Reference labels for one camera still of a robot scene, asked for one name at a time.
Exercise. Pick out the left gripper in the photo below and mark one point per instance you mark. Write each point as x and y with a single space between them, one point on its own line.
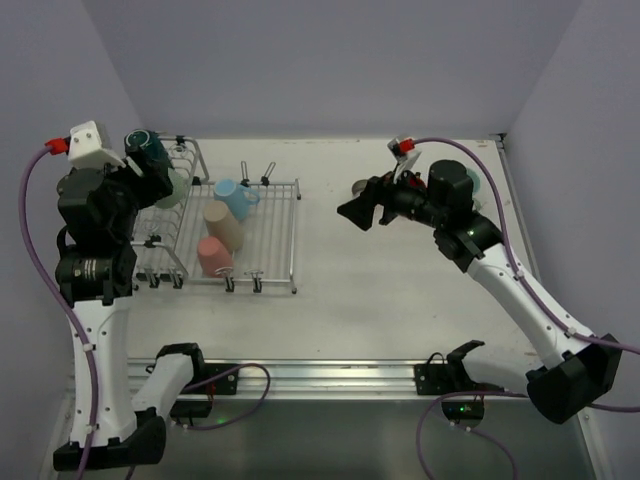
151 170

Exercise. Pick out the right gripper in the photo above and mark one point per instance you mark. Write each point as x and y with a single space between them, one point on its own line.
378 201

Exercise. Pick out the light green tumbler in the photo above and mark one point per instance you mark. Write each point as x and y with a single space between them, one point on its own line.
179 189

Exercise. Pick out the light blue mug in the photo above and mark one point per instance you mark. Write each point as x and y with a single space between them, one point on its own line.
237 197

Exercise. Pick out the pink cup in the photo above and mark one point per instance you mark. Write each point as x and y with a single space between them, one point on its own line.
213 256

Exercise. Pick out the pale green mug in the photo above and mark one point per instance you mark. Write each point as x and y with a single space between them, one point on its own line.
477 184

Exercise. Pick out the dark green mug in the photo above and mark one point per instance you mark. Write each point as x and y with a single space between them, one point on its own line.
149 142

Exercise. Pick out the red mug black handle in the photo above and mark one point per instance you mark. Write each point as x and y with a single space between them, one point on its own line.
415 181

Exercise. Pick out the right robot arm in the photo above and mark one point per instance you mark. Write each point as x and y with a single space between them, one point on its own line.
578 367

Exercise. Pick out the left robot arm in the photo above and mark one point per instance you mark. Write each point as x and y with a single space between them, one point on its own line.
112 427

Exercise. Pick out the beige tumbler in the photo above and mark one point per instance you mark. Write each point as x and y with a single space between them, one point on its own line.
222 224

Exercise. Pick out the right black controller box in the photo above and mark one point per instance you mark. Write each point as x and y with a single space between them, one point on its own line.
464 413

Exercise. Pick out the black controller box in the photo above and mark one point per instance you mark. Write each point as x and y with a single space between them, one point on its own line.
191 409
464 413

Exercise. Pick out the left black controller box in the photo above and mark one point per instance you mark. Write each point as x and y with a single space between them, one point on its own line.
191 409

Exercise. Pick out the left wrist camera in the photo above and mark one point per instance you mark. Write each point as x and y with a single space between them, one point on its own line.
90 147

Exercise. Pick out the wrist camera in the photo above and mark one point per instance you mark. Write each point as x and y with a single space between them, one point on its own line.
90 147
405 153

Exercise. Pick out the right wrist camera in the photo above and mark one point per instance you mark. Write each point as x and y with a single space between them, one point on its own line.
405 153

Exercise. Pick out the metal wire dish rack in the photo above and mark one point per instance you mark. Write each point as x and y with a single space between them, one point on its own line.
166 240

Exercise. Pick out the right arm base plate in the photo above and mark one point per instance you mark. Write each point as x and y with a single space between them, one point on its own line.
443 378

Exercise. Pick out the aluminium mounting rail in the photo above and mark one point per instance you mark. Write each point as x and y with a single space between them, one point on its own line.
343 379

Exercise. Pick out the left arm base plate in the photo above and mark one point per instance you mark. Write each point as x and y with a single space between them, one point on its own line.
225 385

